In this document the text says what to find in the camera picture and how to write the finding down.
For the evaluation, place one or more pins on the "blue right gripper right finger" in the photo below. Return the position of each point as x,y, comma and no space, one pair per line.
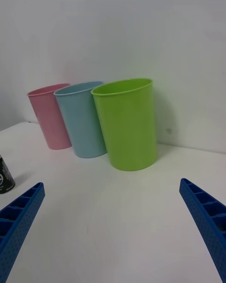
212,226

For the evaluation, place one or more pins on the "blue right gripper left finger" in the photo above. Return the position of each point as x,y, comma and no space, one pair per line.
21,219

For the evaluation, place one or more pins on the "black drink can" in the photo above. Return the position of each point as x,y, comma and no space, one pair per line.
5,177

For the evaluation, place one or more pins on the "pink plastic bin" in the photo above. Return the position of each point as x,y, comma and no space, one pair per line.
48,118

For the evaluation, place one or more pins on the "pale blue plastic bin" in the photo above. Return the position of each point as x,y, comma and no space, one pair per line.
82,127

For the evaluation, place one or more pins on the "green plastic bin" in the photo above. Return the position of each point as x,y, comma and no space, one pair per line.
129,132

